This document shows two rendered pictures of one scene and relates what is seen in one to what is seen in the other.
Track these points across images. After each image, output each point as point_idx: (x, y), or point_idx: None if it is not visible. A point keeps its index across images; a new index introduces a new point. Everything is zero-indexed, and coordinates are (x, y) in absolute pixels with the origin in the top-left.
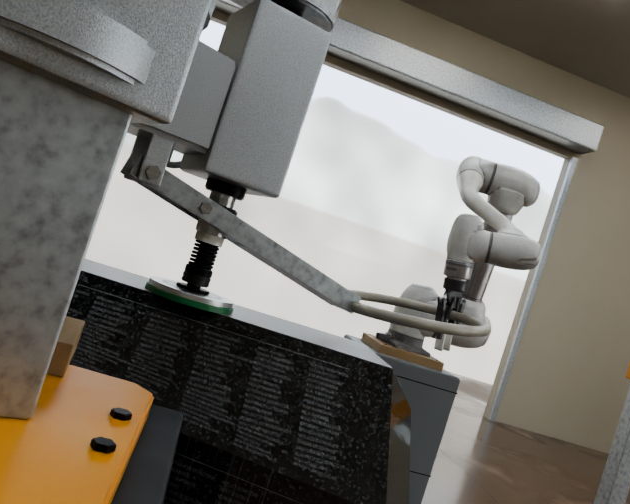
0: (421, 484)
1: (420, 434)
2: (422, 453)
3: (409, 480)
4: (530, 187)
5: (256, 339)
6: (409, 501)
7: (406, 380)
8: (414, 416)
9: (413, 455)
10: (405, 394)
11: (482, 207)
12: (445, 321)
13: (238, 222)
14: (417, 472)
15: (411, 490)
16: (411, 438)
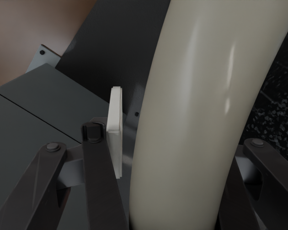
0: (7, 90)
1: None
2: None
3: (23, 101)
4: None
5: None
6: (27, 88)
7: None
8: None
9: (11, 116)
10: (5, 188)
11: None
12: (234, 164)
13: None
14: (10, 101)
15: (22, 93)
16: (9, 132)
